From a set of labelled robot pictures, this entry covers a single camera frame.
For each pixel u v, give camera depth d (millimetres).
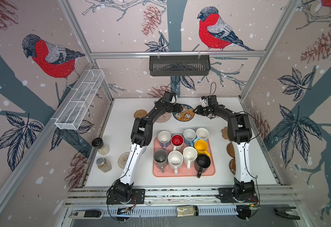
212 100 919
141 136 658
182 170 811
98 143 830
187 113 1104
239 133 644
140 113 1106
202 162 827
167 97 893
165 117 1074
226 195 734
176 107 976
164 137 933
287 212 679
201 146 901
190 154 822
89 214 685
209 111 880
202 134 910
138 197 730
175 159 856
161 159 856
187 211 660
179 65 1065
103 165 761
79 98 789
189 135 914
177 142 925
